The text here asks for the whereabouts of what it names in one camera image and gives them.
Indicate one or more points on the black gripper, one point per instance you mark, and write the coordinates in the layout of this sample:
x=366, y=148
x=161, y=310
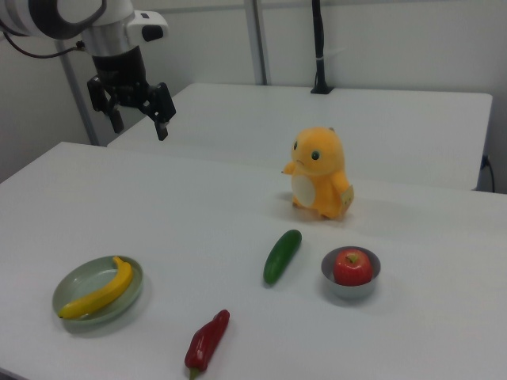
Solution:
x=119, y=73

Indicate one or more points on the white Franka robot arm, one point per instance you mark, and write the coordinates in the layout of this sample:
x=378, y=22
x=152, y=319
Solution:
x=103, y=23

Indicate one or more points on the green cucumber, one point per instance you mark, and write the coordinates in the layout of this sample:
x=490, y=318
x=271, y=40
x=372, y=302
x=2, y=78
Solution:
x=282, y=255

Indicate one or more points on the small grey metal bowl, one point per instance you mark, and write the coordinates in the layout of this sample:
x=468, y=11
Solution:
x=348, y=292

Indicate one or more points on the pale green plate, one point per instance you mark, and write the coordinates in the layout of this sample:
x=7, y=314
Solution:
x=91, y=278

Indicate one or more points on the yellow banana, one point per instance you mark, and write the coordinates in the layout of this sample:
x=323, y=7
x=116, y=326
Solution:
x=107, y=291

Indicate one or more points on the orange plush toy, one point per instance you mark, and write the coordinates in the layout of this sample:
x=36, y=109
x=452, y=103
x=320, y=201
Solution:
x=317, y=174

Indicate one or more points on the red chili pepper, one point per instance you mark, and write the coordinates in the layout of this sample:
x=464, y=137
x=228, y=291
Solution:
x=206, y=340

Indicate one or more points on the red apple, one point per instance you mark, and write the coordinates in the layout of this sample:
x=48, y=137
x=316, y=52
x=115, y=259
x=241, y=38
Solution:
x=352, y=271

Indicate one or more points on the thin aluminium frame post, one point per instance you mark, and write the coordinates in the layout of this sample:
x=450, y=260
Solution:
x=77, y=87

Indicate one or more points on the wide aluminium frame post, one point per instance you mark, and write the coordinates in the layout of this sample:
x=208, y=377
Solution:
x=257, y=39

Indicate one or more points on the black camera stand pole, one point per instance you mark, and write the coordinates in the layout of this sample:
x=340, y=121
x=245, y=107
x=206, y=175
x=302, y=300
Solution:
x=319, y=39

